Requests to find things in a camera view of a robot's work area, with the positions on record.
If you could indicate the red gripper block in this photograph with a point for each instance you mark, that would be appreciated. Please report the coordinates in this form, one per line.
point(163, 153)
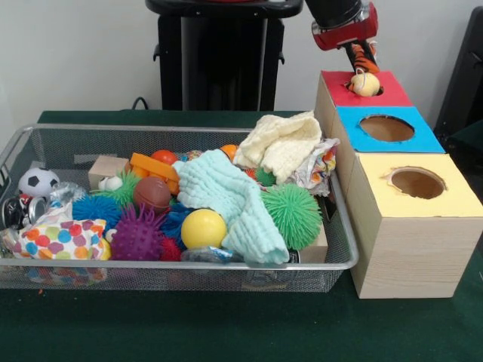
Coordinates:
point(347, 34)

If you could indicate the tiger plush toy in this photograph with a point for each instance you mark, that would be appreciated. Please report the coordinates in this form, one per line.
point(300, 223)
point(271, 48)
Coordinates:
point(360, 58)

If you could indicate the yellow plush duck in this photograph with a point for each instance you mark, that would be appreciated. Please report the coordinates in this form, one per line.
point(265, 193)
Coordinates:
point(366, 84)

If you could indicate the cream waffle cloth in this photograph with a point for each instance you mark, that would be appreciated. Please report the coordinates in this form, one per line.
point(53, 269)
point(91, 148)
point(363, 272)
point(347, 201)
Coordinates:
point(279, 143)

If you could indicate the mint green waffle cloth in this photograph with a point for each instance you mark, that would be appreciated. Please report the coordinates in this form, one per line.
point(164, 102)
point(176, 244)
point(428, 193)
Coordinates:
point(234, 203)

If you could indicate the multicoloured patterned cloth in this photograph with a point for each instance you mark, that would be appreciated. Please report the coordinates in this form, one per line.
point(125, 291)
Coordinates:
point(60, 237)

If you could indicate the clear mesh bin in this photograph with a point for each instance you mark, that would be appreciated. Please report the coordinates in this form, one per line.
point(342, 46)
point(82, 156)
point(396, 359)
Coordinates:
point(339, 241)

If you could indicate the wooden box with three holes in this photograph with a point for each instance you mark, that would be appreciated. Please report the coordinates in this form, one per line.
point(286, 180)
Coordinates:
point(415, 256)

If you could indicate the black upright panel stand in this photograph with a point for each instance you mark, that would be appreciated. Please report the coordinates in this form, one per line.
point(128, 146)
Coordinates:
point(464, 75)

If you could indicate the plain green spiky ball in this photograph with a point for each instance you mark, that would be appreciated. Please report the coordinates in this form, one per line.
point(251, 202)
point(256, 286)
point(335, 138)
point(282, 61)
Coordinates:
point(292, 215)

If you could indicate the smooth yellow ball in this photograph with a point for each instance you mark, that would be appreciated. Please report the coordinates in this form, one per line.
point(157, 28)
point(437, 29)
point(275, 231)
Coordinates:
point(203, 229)

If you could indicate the brown toy football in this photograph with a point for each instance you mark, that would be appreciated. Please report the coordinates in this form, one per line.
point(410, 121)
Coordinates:
point(152, 194)

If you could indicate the green spiky ball with eyes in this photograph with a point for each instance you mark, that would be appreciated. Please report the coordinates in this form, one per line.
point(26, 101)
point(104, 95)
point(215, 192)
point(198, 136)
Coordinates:
point(124, 184)

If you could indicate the purple spiky toy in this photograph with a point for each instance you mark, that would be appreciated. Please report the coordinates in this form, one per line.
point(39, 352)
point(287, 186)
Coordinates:
point(137, 237)

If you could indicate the dark green tablecloth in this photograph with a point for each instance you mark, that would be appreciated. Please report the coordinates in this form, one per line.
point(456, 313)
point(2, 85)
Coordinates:
point(226, 328)

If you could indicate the plain blue spiky ball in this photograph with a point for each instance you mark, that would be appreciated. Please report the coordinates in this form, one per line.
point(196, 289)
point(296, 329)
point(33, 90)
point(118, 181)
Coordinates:
point(94, 209)

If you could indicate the small soccer ball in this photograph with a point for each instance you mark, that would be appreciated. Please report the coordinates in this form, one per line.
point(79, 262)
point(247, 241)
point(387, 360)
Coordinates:
point(37, 181)

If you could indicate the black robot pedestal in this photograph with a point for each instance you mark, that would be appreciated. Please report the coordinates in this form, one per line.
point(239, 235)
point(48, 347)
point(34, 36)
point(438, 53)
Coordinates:
point(219, 68)

